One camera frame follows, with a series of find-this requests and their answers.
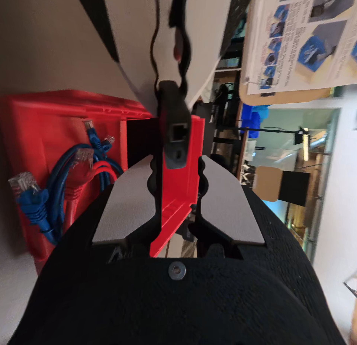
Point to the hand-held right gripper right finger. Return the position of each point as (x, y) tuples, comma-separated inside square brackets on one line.
[(228, 208)]

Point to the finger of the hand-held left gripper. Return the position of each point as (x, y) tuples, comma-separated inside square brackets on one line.
[(206, 24), (131, 30)]

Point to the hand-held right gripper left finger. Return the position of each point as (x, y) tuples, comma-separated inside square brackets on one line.
[(125, 205)]

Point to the black network adapter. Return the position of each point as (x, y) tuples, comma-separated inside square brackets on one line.
[(174, 113)]

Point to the red plastic bin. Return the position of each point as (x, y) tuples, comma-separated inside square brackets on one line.
[(41, 122)]

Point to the tan rounded board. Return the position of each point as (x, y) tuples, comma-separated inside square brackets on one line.
[(267, 183)]

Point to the black bin divider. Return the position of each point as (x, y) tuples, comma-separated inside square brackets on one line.
[(142, 141)]

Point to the black square board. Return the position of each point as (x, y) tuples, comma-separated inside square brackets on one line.
[(294, 187)]

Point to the printed instruction poster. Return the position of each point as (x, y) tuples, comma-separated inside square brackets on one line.
[(306, 43)]

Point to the small blue storage bin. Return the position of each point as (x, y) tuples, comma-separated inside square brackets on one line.
[(252, 113)]

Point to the black tripod stand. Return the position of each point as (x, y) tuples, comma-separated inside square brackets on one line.
[(298, 138)]

